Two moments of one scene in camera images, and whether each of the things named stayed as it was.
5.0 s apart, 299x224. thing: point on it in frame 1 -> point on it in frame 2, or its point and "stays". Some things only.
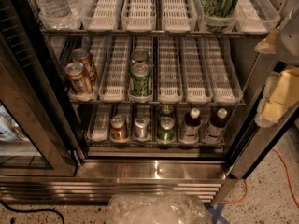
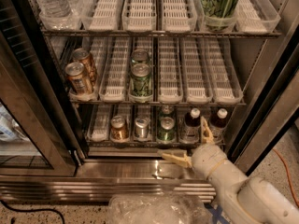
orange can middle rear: [82, 56] stays
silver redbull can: [141, 124] stays
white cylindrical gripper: [289, 39] -> [206, 160]
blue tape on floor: [216, 213] stays
